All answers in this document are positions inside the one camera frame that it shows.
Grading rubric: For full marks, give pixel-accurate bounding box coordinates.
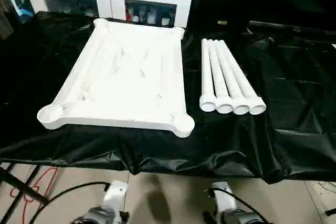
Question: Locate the black mat cloth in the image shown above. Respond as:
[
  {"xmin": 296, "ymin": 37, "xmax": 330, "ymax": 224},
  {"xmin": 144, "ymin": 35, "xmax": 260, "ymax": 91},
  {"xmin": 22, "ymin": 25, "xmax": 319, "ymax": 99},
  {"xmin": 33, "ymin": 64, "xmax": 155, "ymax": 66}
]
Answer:
[{"xmin": 0, "ymin": 10, "xmax": 336, "ymax": 185}]

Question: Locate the red cable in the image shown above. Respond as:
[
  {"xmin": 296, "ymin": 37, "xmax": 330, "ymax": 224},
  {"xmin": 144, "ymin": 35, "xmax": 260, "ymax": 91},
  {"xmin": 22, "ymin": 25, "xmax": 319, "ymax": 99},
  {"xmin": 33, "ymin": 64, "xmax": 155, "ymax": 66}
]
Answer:
[{"xmin": 9, "ymin": 167, "xmax": 60, "ymax": 224}]

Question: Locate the white plastic table top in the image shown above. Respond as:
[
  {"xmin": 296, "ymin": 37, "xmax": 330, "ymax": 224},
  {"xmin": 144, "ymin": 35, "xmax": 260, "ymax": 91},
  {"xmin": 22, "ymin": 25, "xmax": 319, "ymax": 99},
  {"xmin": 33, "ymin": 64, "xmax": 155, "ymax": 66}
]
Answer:
[{"xmin": 36, "ymin": 18, "xmax": 195, "ymax": 138}]

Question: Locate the black tripod leg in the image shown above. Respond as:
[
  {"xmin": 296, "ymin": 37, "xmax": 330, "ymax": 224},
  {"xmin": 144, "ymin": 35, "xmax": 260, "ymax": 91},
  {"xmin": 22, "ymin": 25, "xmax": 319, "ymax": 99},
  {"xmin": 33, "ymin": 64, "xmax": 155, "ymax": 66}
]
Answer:
[{"xmin": 0, "ymin": 166, "xmax": 50, "ymax": 206}]

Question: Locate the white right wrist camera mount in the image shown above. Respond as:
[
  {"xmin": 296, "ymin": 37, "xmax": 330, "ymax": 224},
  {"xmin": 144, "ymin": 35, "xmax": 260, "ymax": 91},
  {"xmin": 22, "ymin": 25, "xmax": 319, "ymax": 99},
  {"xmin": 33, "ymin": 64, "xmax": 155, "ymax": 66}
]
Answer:
[{"xmin": 209, "ymin": 181, "xmax": 237, "ymax": 210}]

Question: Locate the white plastic table leg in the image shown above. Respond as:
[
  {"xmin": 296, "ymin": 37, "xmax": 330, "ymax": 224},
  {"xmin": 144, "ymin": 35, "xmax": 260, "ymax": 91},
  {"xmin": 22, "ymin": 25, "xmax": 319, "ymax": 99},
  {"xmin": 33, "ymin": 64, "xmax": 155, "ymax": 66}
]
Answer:
[
  {"xmin": 208, "ymin": 39, "xmax": 235, "ymax": 114},
  {"xmin": 219, "ymin": 39, "xmax": 267, "ymax": 116},
  {"xmin": 213, "ymin": 39, "xmax": 250, "ymax": 116},
  {"xmin": 198, "ymin": 38, "xmax": 217, "ymax": 112}
]

